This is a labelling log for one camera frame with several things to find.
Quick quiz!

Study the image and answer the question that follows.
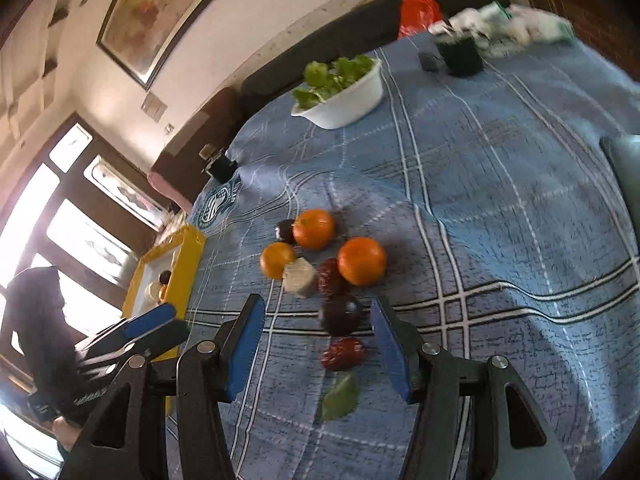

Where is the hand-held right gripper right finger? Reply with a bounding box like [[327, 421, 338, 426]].
[[370, 297, 576, 480]]

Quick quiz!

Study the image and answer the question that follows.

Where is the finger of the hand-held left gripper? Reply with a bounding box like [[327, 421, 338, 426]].
[[77, 320, 190, 373], [75, 302, 177, 361]]

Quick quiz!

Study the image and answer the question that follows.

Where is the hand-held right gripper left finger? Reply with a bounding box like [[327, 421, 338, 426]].
[[60, 294, 267, 480]]

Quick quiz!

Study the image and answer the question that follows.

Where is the red jujube date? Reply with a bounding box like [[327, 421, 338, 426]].
[[317, 258, 351, 297], [321, 337, 366, 372]]

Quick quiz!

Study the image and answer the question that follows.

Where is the yellow cardboard tray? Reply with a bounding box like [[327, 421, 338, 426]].
[[121, 225, 207, 323]]

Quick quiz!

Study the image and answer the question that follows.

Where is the pale bread chunk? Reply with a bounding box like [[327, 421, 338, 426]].
[[281, 257, 319, 299]]

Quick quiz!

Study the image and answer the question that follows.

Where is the yellowish orange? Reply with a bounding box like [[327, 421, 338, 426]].
[[259, 242, 297, 281]]

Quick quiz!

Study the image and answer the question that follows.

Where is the person's left hand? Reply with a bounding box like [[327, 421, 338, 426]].
[[52, 414, 85, 450]]

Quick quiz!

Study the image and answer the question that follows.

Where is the green leaf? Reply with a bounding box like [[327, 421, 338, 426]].
[[321, 374, 360, 422]]

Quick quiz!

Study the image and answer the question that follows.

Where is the brown framed glass door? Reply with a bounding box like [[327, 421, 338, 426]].
[[0, 112, 171, 461]]

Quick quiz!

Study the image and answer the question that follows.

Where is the black cylindrical device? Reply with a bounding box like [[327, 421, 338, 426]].
[[436, 35, 485, 78], [202, 145, 238, 183]]

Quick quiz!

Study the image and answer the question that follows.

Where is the white bowl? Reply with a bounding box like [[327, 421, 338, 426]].
[[291, 57, 385, 130]]

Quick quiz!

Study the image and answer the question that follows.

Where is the green lettuce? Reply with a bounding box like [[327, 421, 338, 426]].
[[292, 56, 376, 110]]

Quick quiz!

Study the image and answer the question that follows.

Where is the black sofa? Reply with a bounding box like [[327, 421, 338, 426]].
[[235, 0, 511, 116]]

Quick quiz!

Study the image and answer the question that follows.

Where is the red plastic bag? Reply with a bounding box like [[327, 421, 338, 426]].
[[397, 0, 443, 39]]

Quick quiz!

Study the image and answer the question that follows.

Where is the white green cloth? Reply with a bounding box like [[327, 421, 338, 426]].
[[430, 2, 576, 58]]

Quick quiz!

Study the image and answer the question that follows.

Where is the brown wooden cabinet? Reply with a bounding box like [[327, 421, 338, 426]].
[[510, 0, 640, 81]]

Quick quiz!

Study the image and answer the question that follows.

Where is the small wall plaque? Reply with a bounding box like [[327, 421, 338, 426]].
[[141, 92, 168, 122]]

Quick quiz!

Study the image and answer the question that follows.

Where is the framed wall picture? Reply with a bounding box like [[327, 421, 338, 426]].
[[96, 0, 261, 92]]

